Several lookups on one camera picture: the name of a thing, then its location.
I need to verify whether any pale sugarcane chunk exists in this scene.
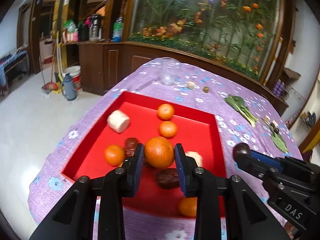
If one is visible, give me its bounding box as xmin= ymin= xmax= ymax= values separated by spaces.
xmin=187 ymin=81 xmax=195 ymax=90
xmin=185 ymin=151 xmax=203 ymax=167
xmin=107 ymin=110 xmax=130 ymax=133

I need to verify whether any dark round passion fruit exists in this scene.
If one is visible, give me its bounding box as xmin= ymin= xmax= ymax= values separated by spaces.
xmin=233 ymin=142 xmax=251 ymax=161

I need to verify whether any dark red date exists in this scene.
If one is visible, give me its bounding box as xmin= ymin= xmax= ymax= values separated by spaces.
xmin=156 ymin=168 xmax=180 ymax=189

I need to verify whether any small orange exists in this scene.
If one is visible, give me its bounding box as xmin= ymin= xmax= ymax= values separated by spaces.
xmin=104 ymin=144 xmax=126 ymax=166

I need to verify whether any large green leaf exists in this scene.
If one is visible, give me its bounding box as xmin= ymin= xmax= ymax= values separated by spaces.
xmin=269 ymin=125 xmax=289 ymax=153

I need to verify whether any purple floral tablecloth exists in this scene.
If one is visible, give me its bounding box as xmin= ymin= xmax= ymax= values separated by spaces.
xmin=28 ymin=59 xmax=301 ymax=239

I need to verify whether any red tray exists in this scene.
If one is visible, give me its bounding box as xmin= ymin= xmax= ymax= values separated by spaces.
xmin=62 ymin=92 xmax=226 ymax=217

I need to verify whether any green bok choy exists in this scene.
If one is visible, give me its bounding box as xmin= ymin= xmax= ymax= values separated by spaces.
xmin=225 ymin=95 xmax=258 ymax=128

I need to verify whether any small green fruit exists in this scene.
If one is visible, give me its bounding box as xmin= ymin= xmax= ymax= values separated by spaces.
xmin=203 ymin=86 xmax=209 ymax=93

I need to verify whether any grey thermos jug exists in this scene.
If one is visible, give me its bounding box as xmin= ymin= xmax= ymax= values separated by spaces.
xmin=61 ymin=73 xmax=77 ymax=101

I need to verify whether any clear plastic cup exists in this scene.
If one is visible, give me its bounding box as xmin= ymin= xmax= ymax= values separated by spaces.
xmin=159 ymin=57 xmax=182 ymax=86

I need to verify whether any wooden cabinet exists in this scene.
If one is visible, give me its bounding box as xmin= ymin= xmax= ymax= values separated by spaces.
xmin=61 ymin=39 xmax=290 ymax=116

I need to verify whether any broom and dustpan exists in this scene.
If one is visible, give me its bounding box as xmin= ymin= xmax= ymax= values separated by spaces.
xmin=39 ymin=42 xmax=61 ymax=95

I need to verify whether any white red bucket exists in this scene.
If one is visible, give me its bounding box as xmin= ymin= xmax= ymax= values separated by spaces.
xmin=62 ymin=66 xmax=82 ymax=90

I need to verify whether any water bottle green label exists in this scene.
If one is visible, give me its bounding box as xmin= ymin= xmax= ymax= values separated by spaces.
xmin=112 ymin=16 xmax=124 ymax=42

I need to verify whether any black coffee maker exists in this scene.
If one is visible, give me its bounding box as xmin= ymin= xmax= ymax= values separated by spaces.
xmin=89 ymin=14 xmax=102 ymax=41

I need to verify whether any dark table with cloth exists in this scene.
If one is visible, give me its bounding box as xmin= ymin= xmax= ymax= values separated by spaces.
xmin=1 ymin=50 xmax=30 ymax=92

